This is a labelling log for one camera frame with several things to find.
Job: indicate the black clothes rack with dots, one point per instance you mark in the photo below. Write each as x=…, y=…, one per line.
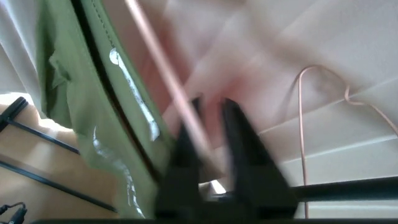
x=342, y=188

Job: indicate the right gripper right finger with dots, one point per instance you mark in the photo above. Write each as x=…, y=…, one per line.
x=255, y=180

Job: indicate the green long-sleeved shirt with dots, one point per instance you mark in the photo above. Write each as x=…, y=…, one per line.
x=77, y=93

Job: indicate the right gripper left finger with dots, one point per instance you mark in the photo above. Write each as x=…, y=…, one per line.
x=178, y=186

